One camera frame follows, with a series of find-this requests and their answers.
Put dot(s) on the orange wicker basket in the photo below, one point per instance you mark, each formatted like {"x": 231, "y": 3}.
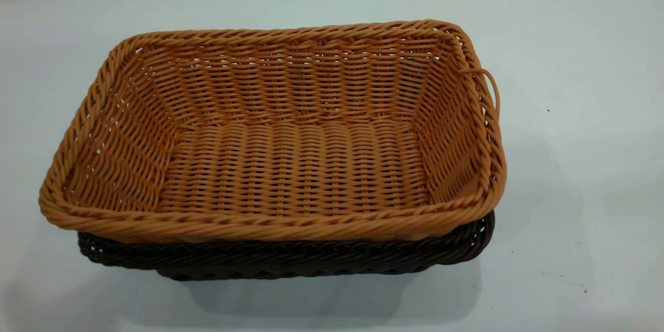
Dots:
{"x": 295, "y": 166}

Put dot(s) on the black wicker basket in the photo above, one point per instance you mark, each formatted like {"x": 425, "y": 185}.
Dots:
{"x": 290, "y": 259}

